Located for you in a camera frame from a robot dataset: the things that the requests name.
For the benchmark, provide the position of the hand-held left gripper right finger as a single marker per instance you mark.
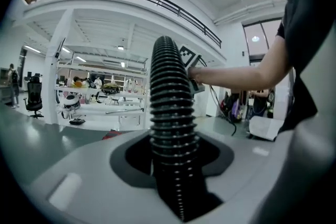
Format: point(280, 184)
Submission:
point(249, 165)

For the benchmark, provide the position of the person's right hand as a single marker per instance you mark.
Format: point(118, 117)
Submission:
point(200, 76)

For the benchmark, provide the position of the person's black clothing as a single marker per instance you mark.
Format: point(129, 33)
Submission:
point(307, 47)

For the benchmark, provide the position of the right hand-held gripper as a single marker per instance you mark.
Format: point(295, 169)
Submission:
point(190, 56)

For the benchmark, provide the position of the black mesh office chair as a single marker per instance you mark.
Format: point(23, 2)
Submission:
point(34, 97)

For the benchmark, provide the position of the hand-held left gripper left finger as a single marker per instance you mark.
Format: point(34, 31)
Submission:
point(86, 165)

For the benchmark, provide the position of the person's right forearm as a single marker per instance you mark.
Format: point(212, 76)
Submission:
point(241, 77)

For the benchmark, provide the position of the white shelving rack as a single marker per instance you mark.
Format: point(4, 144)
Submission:
point(105, 86)

